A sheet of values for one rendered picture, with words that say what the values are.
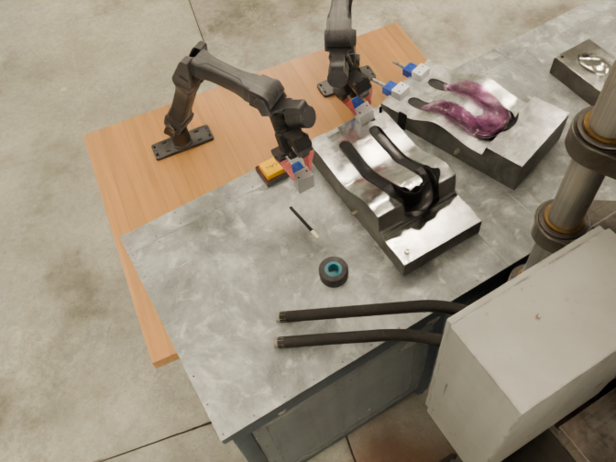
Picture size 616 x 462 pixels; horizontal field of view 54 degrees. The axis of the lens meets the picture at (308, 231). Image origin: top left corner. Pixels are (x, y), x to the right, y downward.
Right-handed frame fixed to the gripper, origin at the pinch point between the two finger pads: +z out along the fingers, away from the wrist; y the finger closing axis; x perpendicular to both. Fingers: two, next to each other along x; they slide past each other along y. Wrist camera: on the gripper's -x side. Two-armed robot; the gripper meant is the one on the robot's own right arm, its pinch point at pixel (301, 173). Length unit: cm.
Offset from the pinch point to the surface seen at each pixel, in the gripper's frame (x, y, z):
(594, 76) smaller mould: -9, 99, 13
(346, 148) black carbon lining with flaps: 7.9, 18.7, 3.2
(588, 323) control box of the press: -98, 2, -7
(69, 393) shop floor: 69, -100, 72
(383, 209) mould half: -18.6, 12.7, 11.6
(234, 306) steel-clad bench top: -9.0, -33.4, 22.0
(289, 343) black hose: -27.2, -26.5, 27.8
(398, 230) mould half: -18.8, 15.1, 19.9
